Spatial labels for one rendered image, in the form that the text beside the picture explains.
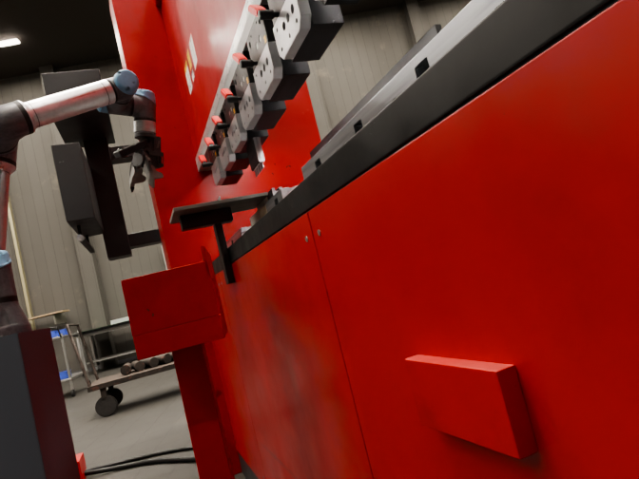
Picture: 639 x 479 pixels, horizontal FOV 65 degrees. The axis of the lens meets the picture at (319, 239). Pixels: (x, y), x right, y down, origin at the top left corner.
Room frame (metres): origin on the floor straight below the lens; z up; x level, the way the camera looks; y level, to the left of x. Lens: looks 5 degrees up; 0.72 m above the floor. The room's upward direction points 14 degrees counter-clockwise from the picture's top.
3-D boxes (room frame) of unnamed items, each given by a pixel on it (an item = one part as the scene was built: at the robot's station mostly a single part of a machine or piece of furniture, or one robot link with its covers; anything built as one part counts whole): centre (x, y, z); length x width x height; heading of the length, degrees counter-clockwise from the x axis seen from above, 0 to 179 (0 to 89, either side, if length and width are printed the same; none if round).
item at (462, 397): (0.47, -0.09, 0.59); 0.15 x 0.02 x 0.07; 21
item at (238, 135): (1.51, 0.14, 1.26); 0.15 x 0.09 x 0.17; 21
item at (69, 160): (2.41, 1.09, 1.42); 0.45 x 0.12 x 0.36; 19
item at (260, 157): (1.49, 0.13, 1.13); 0.10 x 0.02 x 0.10; 21
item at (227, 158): (1.70, 0.21, 1.26); 0.15 x 0.09 x 0.17; 21
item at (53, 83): (2.49, 1.02, 1.52); 0.51 x 0.25 x 0.85; 19
